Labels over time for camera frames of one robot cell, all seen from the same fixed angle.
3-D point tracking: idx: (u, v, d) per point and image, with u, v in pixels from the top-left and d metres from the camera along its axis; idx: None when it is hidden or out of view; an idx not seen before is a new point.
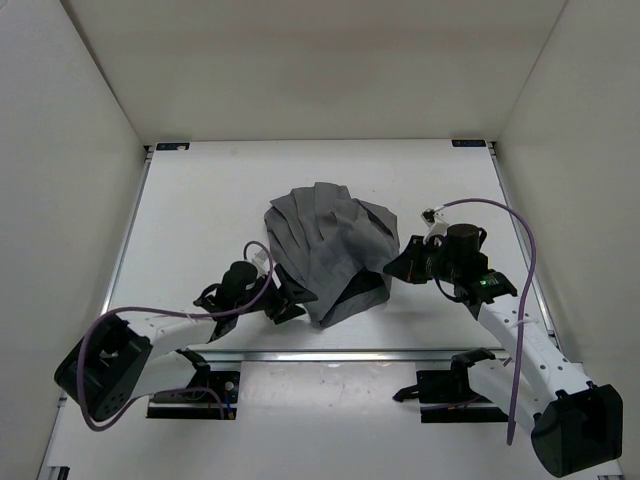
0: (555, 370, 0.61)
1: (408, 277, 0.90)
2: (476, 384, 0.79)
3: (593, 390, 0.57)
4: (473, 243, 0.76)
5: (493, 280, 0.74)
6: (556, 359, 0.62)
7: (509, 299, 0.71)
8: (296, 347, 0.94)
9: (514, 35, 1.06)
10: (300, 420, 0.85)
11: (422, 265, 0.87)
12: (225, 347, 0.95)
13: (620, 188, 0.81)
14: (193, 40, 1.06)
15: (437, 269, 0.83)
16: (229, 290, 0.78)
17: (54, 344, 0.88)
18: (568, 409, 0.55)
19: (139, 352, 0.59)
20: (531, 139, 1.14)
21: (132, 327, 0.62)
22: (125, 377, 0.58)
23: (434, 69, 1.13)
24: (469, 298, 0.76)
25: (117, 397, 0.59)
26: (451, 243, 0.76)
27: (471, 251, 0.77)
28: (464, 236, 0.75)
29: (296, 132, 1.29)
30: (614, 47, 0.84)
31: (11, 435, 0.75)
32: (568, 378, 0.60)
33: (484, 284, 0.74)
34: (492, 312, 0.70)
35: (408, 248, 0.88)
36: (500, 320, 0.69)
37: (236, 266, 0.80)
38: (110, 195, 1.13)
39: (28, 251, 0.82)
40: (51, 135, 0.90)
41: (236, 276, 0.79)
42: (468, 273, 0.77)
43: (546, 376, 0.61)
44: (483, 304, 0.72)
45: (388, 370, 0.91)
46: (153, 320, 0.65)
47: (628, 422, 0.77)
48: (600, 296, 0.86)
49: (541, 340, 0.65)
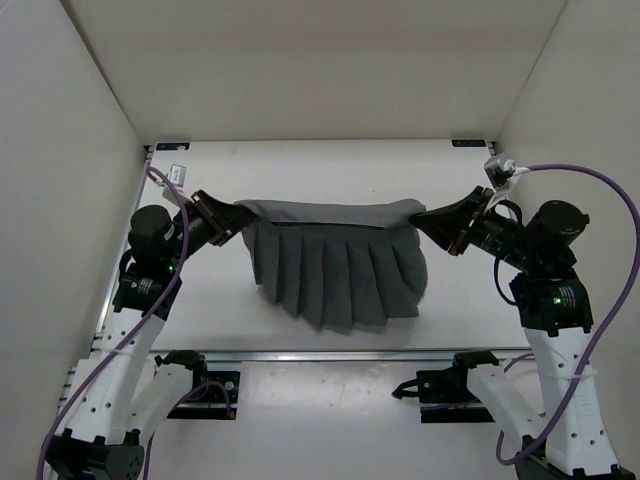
0: (586, 444, 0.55)
1: (451, 249, 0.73)
2: (474, 386, 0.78)
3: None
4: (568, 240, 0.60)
5: (569, 297, 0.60)
6: (593, 429, 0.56)
7: (576, 333, 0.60)
8: (295, 347, 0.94)
9: (514, 35, 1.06)
10: (299, 420, 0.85)
11: (477, 236, 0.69)
12: (228, 347, 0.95)
13: (619, 187, 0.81)
14: (192, 39, 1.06)
15: (500, 252, 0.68)
16: (144, 245, 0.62)
17: (54, 344, 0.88)
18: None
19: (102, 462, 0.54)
20: (531, 140, 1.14)
21: (77, 433, 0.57)
22: (120, 469, 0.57)
23: (434, 69, 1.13)
24: (528, 305, 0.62)
25: (133, 461, 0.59)
26: (538, 230, 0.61)
27: (558, 249, 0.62)
28: (566, 232, 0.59)
29: (296, 132, 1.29)
30: (614, 47, 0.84)
31: (14, 434, 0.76)
32: (594, 456, 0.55)
33: (558, 300, 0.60)
34: (549, 349, 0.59)
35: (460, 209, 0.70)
36: (553, 361, 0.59)
37: (141, 215, 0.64)
38: (110, 195, 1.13)
39: (29, 252, 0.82)
40: (52, 137, 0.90)
41: (146, 225, 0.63)
42: (541, 274, 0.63)
43: (573, 446, 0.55)
44: (543, 332, 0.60)
45: (388, 370, 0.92)
46: (93, 400, 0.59)
47: (629, 423, 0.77)
48: (599, 296, 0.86)
49: (585, 405, 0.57)
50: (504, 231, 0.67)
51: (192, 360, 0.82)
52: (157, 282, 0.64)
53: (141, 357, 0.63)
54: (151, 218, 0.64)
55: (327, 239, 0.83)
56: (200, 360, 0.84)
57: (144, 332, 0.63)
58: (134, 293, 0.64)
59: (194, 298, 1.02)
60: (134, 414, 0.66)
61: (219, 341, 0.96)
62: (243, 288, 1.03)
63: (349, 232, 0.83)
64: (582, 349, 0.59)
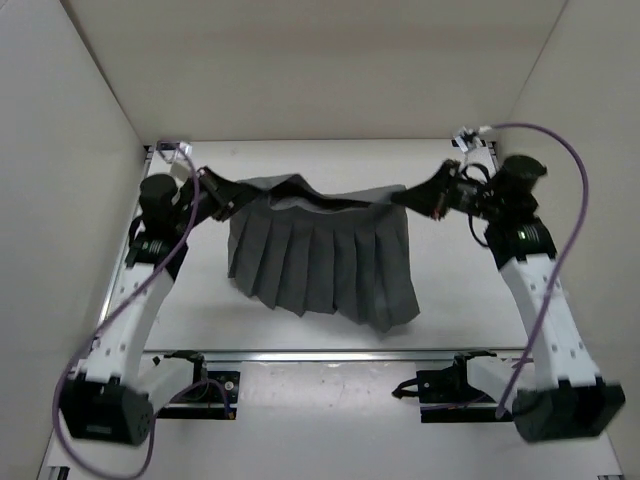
0: (566, 356, 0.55)
1: (435, 214, 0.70)
2: (476, 377, 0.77)
3: (601, 385, 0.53)
4: (530, 184, 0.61)
5: (534, 235, 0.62)
6: (570, 343, 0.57)
7: (544, 261, 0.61)
8: (295, 347, 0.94)
9: (514, 35, 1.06)
10: (299, 420, 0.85)
11: (455, 198, 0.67)
12: (228, 347, 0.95)
13: (618, 188, 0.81)
14: (193, 39, 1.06)
15: (474, 211, 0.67)
16: (154, 210, 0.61)
17: (54, 344, 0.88)
18: (565, 397, 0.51)
19: (118, 397, 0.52)
20: (531, 140, 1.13)
21: (90, 374, 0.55)
22: (133, 413, 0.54)
23: (434, 69, 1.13)
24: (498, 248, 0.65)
25: (143, 415, 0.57)
26: (508, 180, 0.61)
27: (523, 195, 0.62)
28: (526, 177, 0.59)
29: (296, 132, 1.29)
30: (614, 47, 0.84)
31: (13, 434, 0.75)
32: (578, 369, 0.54)
33: (523, 237, 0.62)
34: (518, 272, 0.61)
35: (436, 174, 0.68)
36: (525, 282, 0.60)
37: (148, 181, 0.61)
38: (110, 195, 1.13)
39: (29, 251, 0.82)
40: (52, 136, 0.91)
41: (154, 191, 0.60)
42: (509, 220, 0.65)
43: (554, 359, 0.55)
44: (512, 260, 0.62)
45: (388, 370, 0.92)
46: (107, 343, 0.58)
47: (629, 422, 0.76)
48: (600, 296, 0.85)
49: (564, 327, 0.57)
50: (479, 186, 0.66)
51: (193, 357, 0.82)
52: (165, 243, 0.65)
53: (151, 310, 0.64)
54: (157, 182, 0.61)
55: (317, 226, 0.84)
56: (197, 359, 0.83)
57: (157, 285, 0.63)
58: (145, 254, 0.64)
59: (194, 300, 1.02)
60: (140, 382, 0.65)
61: (219, 342, 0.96)
62: (243, 288, 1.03)
63: (339, 219, 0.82)
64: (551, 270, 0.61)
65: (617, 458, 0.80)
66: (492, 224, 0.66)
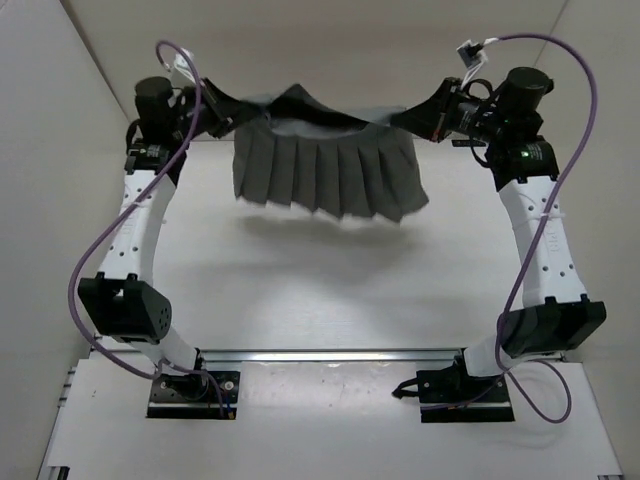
0: (556, 275, 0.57)
1: (433, 136, 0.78)
2: (475, 364, 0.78)
3: (585, 303, 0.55)
4: (534, 99, 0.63)
5: (537, 154, 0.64)
6: (563, 263, 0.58)
7: (545, 182, 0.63)
8: (294, 347, 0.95)
9: (514, 35, 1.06)
10: (299, 420, 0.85)
11: (454, 118, 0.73)
12: (227, 347, 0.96)
13: (618, 188, 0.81)
14: (193, 39, 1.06)
15: (475, 130, 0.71)
16: (152, 110, 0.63)
17: (54, 344, 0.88)
18: (551, 313, 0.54)
19: (138, 293, 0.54)
20: None
21: (109, 274, 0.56)
22: (156, 308, 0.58)
23: (433, 70, 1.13)
24: (500, 165, 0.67)
25: (162, 309, 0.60)
26: (509, 93, 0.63)
27: (527, 110, 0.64)
28: (527, 91, 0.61)
29: None
30: (613, 47, 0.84)
31: (14, 434, 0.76)
32: (565, 284, 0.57)
33: (526, 155, 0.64)
34: (518, 195, 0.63)
35: (438, 96, 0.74)
36: (524, 206, 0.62)
37: (145, 83, 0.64)
38: (110, 194, 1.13)
39: (29, 250, 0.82)
40: (52, 137, 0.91)
41: (152, 91, 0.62)
42: (511, 137, 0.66)
43: (544, 277, 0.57)
44: (512, 182, 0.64)
45: (388, 371, 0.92)
46: (119, 244, 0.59)
47: (629, 422, 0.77)
48: (599, 295, 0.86)
49: (555, 241, 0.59)
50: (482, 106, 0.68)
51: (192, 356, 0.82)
52: (164, 147, 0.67)
53: (156, 216, 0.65)
54: (155, 84, 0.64)
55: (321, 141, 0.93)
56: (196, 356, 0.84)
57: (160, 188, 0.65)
58: (144, 157, 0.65)
59: (194, 299, 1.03)
60: None
61: (218, 341, 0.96)
62: (243, 289, 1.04)
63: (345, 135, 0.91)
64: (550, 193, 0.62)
65: (617, 457, 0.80)
66: (494, 143, 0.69)
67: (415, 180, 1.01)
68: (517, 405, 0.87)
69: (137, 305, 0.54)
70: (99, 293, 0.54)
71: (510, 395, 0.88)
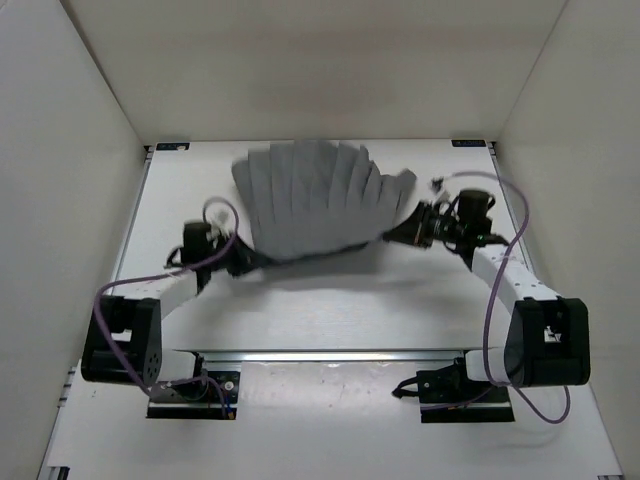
0: (529, 287, 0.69)
1: (415, 242, 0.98)
2: (475, 372, 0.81)
3: (561, 299, 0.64)
4: (481, 206, 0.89)
5: (489, 236, 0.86)
6: (530, 281, 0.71)
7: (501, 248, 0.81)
8: (294, 348, 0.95)
9: (514, 35, 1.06)
10: (299, 420, 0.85)
11: (429, 230, 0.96)
12: (226, 346, 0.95)
13: (618, 188, 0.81)
14: (193, 39, 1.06)
15: (445, 235, 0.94)
16: (192, 240, 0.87)
17: (53, 344, 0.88)
18: (531, 305, 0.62)
19: (150, 307, 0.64)
20: (531, 140, 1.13)
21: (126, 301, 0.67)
22: (151, 341, 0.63)
23: (433, 69, 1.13)
24: (466, 251, 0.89)
25: (153, 355, 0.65)
26: (464, 202, 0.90)
27: (479, 215, 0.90)
28: (475, 199, 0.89)
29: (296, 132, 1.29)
30: (614, 46, 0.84)
31: (13, 434, 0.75)
32: (540, 291, 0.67)
33: (480, 238, 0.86)
34: (482, 253, 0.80)
35: (415, 213, 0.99)
36: (489, 257, 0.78)
37: (190, 224, 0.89)
38: (110, 194, 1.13)
39: (29, 251, 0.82)
40: (52, 137, 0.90)
41: (196, 226, 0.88)
42: (471, 232, 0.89)
43: (520, 289, 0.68)
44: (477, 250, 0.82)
45: (388, 371, 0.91)
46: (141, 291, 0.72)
47: (630, 422, 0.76)
48: (598, 296, 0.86)
49: (523, 273, 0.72)
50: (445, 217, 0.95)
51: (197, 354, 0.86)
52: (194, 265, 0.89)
53: (175, 296, 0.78)
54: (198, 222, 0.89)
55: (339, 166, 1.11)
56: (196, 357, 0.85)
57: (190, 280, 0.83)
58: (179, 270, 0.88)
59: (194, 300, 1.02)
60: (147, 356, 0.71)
61: (217, 340, 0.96)
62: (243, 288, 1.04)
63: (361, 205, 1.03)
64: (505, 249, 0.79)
65: (617, 458, 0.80)
66: (458, 239, 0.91)
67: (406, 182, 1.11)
68: (518, 405, 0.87)
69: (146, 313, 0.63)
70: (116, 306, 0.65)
71: (510, 396, 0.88)
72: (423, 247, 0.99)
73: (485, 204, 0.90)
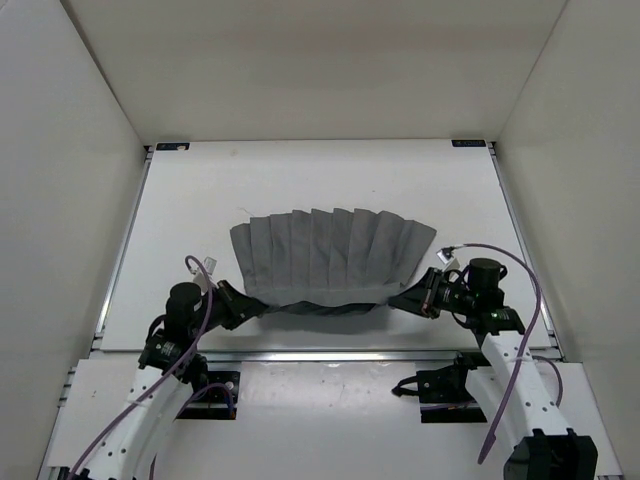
0: (539, 411, 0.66)
1: (422, 310, 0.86)
2: (472, 387, 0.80)
3: (571, 437, 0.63)
4: (493, 277, 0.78)
5: (504, 315, 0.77)
6: (543, 400, 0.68)
7: (516, 336, 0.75)
8: (295, 347, 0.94)
9: (514, 36, 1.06)
10: (299, 421, 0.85)
11: (438, 298, 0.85)
12: (226, 347, 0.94)
13: (618, 189, 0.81)
14: (193, 39, 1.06)
15: (456, 306, 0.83)
16: (176, 313, 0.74)
17: (53, 344, 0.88)
18: (540, 447, 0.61)
19: None
20: (531, 140, 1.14)
21: (94, 473, 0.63)
22: None
23: (434, 69, 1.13)
24: (478, 328, 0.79)
25: None
26: (473, 273, 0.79)
27: (491, 285, 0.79)
28: (486, 268, 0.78)
29: (296, 133, 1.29)
30: (613, 47, 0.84)
31: (13, 434, 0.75)
32: (549, 421, 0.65)
33: (495, 316, 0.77)
34: (494, 345, 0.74)
35: (424, 278, 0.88)
36: (500, 353, 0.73)
37: (178, 289, 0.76)
38: (109, 194, 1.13)
39: (29, 251, 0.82)
40: (52, 136, 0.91)
41: (183, 297, 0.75)
42: (483, 306, 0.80)
43: (529, 413, 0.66)
44: (488, 335, 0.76)
45: (388, 370, 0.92)
46: (111, 445, 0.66)
47: (631, 421, 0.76)
48: (599, 297, 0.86)
49: (534, 385, 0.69)
50: (457, 286, 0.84)
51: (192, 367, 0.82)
52: (177, 346, 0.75)
53: (156, 413, 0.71)
54: (186, 291, 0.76)
55: (353, 226, 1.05)
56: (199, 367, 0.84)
57: (171, 381, 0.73)
58: (158, 354, 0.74)
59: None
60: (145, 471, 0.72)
61: (218, 341, 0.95)
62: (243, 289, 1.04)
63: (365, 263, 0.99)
64: (520, 342, 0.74)
65: (617, 458, 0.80)
66: (469, 313, 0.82)
67: (425, 237, 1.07)
68: None
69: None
70: None
71: None
72: (433, 316, 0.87)
73: (497, 274, 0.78)
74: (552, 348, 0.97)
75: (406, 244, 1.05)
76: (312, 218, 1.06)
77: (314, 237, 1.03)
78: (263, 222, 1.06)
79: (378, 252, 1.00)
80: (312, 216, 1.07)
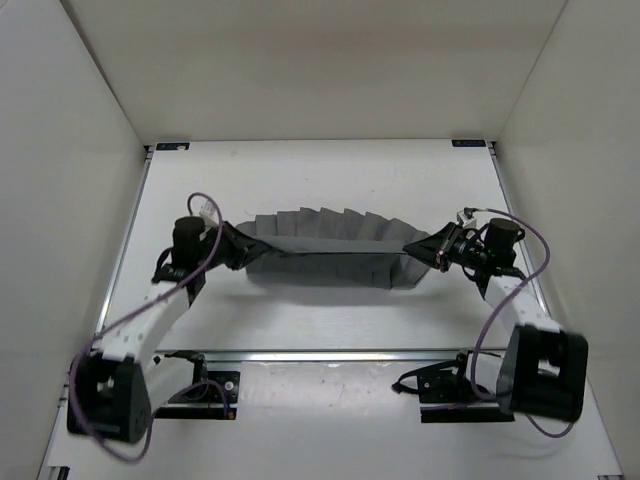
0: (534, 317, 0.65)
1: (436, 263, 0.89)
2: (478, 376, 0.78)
3: (565, 336, 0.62)
4: (510, 237, 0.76)
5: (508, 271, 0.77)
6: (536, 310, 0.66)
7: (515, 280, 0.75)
8: (295, 347, 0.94)
9: (514, 35, 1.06)
10: (299, 421, 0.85)
11: (452, 250, 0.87)
12: (224, 347, 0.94)
13: (618, 190, 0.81)
14: (193, 39, 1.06)
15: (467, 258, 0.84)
16: (184, 242, 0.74)
17: (53, 344, 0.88)
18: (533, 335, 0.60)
19: (129, 373, 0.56)
20: (531, 140, 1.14)
21: (105, 354, 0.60)
22: (137, 401, 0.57)
23: (434, 69, 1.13)
24: (482, 282, 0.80)
25: (141, 412, 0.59)
26: (489, 231, 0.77)
27: (505, 244, 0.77)
28: (503, 229, 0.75)
29: (296, 132, 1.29)
30: (614, 46, 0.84)
31: (13, 434, 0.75)
32: (543, 322, 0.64)
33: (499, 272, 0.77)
34: (496, 283, 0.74)
35: (443, 231, 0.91)
36: (500, 286, 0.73)
37: (182, 220, 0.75)
38: (110, 194, 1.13)
39: (29, 250, 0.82)
40: (51, 137, 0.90)
41: (188, 225, 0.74)
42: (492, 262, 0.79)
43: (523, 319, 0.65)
44: (492, 277, 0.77)
45: (388, 370, 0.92)
46: (125, 333, 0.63)
47: (630, 421, 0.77)
48: (599, 297, 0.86)
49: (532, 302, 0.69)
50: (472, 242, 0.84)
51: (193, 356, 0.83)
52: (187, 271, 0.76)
53: (165, 318, 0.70)
54: (190, 219, 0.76)
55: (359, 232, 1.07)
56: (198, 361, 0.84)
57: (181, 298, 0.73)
58: (170, 278, 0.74)
59: (196, 306, 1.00)
60: None
61: (216, 341, 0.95)
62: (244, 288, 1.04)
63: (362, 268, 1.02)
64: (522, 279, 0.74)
65: (617, 458, 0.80)
66: (477, 267, 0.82)
67: None
68: None
69: (122, 382, 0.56)
70: (90, 369, 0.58)
71: None
72: (444, 268, 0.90)
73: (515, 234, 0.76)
74: None
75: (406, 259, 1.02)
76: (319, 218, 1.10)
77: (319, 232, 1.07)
78: (269, 219, 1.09)
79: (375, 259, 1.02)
80: (319, 215, 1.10)
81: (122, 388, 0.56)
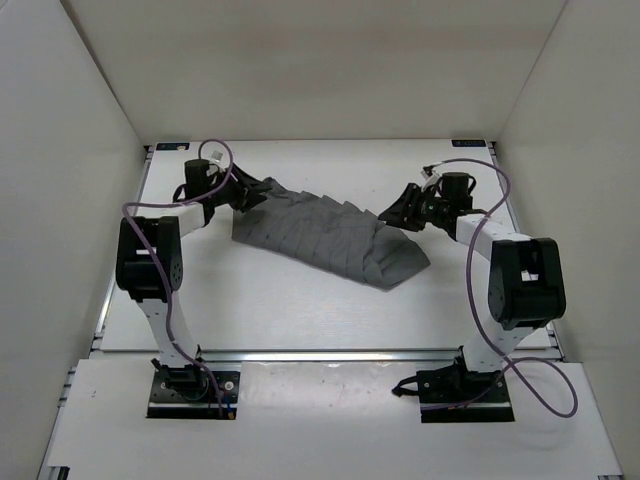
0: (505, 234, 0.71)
1: (404, 221, 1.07)
2: (473, 362, 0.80)
3: (538, 243, 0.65)
4: (462, 184, 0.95)
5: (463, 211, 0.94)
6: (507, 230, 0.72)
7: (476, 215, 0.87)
8: (295, 347, 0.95)
9: (514, 34, 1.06)
10: (299, 421, 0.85)
11: (417, 211, 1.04)
12: (224, 347, 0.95)
13: (617, 190, 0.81)
14: (194, 39, 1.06)
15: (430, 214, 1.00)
16: (195, 178, 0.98)
17: (54, 344, 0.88)
18: (508, 246, 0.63)
19: (170, 226, 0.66)
20: (531, 140, 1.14)
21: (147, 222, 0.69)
22: (175, 251, 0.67)
23: (434, 69, 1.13)
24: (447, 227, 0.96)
25: (176, 267, 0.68)
26: (445, 184, 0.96)
27: (460, 192, 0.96)
28: (454, 179, 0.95)
29: (296, 132, 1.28)
30: (614, 46, 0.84)
31: (14, 433, 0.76)
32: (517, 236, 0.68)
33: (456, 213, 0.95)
34: (465, 222, 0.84)
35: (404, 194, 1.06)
36: (469, 223, 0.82)
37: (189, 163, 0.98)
38: (110, 194, 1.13)
39: (30, 250, 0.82)
40: (51, 138, 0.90)
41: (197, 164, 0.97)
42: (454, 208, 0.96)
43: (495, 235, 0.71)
44: (458, 218, 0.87)
45: (388, 371, 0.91)
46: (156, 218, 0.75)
47: (630, 421, 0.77)
48: (598, 297, 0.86)
49: (498, 226, 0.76)
50: (429, 199, 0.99)
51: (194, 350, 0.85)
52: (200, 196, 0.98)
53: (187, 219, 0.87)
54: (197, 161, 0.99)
55: (355, 225, 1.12)
56: (198, 349, 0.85)
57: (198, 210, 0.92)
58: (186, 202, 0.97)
59: (196, 307, 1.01)
60: (156, 314, 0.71)
61: (216, 340, 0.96)
62: (245, 287, 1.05)
63: (344, 249, 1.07)
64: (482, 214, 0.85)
65: (617, 458, 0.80)
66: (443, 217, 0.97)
67: (412, 263, 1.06)
68: (518, 406, 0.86)
69: (167, 231, 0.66)
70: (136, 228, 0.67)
71: (510, 396, 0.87)
72: (419, 225, 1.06)
73: (465, 183, 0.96)
74: (553, 348, 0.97)
75: (388, 261, 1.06)
76: (325, 201, 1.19)
77: (303, 220, 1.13)
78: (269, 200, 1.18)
79: (358, 245, 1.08)
80: (323, 200, 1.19)
81: (169, 240, 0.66)
